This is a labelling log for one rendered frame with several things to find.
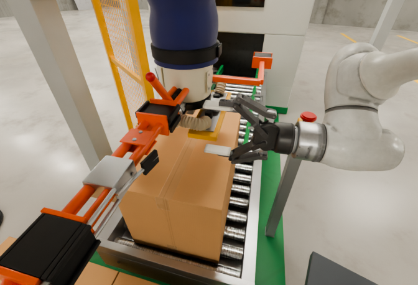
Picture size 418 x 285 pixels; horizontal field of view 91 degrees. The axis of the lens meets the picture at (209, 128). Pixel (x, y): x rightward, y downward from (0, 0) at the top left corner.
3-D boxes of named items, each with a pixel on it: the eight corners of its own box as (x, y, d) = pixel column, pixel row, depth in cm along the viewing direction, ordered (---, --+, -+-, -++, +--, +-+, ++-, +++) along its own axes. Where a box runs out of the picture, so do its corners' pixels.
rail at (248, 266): (260, 85, 272) (263, 71, 261) (265, 86, 271) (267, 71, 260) (237, 296, 90) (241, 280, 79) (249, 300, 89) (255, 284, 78)
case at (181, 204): (178, 155, 143) (172, 104, 119) (235, 164, 135) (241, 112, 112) (134, 242, 95) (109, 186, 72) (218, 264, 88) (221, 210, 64)
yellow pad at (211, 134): (209, 93, 95) (209, 83, 93) (231, 95, 94) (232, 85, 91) (187, 137, 69) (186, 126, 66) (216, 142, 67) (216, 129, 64)
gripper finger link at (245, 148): (264, 131, 51) (267, 135, 52) (229, 149, 57) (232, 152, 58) (264, 141, 48) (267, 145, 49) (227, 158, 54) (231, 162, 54)
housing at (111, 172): (111, 169, 44) (104, 154, 41) (139, 175, 42) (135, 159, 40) (88, 196, 38) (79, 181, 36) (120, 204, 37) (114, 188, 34)
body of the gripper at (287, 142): (298, 134, 43) (254, 128, 45) (290, 163, 48) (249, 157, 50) (295, 116, 49) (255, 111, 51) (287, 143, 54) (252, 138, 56)
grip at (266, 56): (252, 61, 100) (254, 51, 97) (270, 63, 98) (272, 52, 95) (251, 68, 93) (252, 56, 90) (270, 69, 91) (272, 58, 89)
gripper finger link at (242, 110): (264, 139, 48) (269, 136, 47) (230, 107, 45) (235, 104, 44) (264, 130, 51) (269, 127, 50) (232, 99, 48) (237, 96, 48)
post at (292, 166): (265, 226, 157) (298, 117, 99) (274, 229, 156) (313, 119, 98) (264, 235, 152) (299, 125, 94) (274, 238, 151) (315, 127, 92)
